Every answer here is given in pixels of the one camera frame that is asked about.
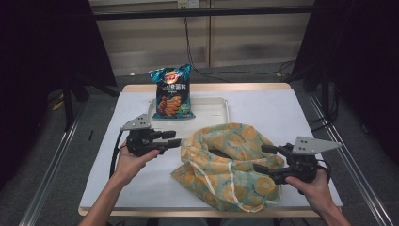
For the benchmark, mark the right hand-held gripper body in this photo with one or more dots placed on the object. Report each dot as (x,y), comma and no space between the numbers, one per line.
(302,163)

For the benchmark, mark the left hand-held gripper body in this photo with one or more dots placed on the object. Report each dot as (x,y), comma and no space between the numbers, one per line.
(139,141)

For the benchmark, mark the lemon print cloth bag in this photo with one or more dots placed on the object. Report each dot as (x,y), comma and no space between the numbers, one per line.
(232,185)

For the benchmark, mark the blue potato chip bag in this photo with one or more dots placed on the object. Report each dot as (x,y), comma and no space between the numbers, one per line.
(172,94)

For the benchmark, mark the white plastic tray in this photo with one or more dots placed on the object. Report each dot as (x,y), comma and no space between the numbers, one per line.
(207,113)

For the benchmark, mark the person's left hand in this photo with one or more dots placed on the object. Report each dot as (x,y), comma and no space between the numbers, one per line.
(128,166)

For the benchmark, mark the person's right hand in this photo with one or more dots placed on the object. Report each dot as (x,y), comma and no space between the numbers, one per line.
(313,194)

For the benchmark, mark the wooden table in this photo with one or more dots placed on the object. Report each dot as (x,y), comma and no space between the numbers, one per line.
(251,86)

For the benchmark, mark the black metal stand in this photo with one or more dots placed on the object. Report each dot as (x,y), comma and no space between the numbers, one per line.
(70,94)

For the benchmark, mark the yellow floor item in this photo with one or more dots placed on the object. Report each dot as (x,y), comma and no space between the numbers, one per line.
(58,105)

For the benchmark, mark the dark curtain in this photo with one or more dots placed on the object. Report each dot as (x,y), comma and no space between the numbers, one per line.
(37,47)
(360,62)

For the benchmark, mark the black horizontal bar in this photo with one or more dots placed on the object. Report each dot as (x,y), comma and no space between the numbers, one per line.
(204,12)

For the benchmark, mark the metal floor rail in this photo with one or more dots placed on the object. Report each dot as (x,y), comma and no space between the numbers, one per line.
(354,169)
(47,179)

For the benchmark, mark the white wall socket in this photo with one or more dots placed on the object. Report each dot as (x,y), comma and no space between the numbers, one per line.
(188,3)

